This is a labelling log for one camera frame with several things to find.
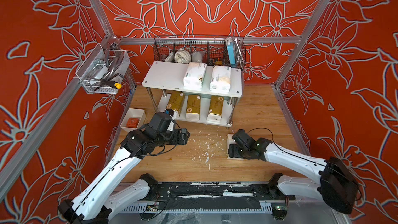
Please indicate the white tissue pack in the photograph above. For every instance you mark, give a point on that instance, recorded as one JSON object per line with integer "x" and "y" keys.
{"x": 229, "y": 142}
{"x": 194, "y": 75}
{"x": 220, "y": 79}

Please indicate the white cloth roll in basket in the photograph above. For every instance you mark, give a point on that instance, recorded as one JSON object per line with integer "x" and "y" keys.
{"x": 182, "y": 56}

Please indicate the white tissue pack front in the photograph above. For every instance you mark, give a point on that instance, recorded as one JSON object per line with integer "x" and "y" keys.
{"x": 220, "y": 79}

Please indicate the white square tray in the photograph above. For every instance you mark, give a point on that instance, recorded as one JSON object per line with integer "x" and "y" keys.
{"x": 133, "y": 113}

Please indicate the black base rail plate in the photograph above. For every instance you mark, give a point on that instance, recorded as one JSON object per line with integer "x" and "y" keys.
{"x": 212, "y": 197}

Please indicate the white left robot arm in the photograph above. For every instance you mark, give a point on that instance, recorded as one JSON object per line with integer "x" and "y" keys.
{"x": 97, "y": 204}

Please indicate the black wire basket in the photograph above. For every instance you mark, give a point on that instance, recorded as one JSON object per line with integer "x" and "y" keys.
{"x": 210, "y": 50}

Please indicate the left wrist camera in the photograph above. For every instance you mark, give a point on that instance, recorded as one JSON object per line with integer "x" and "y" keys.
{"x": 163, "y": 123}

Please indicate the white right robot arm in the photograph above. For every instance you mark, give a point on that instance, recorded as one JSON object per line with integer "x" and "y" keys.
{"x": 328, "y": 180}

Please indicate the gold tissue pack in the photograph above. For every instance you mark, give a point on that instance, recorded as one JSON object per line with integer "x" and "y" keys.
{"x": 215, "y": 108}
{"x": 193, "y": 109}
{"x": 176, "y": 102}

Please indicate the clear plastic wall bin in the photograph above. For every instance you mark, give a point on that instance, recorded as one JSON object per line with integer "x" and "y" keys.
{"x": 108, "y": 63}

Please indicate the white two-tier shelf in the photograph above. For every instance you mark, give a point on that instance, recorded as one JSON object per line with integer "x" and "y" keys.
{"x": 163, "y": 77}

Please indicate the red square block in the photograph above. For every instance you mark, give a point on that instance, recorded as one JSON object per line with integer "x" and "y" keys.
{"x": 132, "y": 123}

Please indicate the yellow handled tool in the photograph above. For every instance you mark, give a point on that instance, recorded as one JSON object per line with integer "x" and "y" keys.
{"x": 111, "y": 84}

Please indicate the light blue box in basket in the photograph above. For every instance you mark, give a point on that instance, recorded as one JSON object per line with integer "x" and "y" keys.
{"x": 230, "y": 44}

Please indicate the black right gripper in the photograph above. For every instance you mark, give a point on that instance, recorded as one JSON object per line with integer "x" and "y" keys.
{"x": 232, "y": 153}

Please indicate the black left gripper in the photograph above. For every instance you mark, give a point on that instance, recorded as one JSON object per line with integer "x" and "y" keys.
{"x": 178, "y": 140}

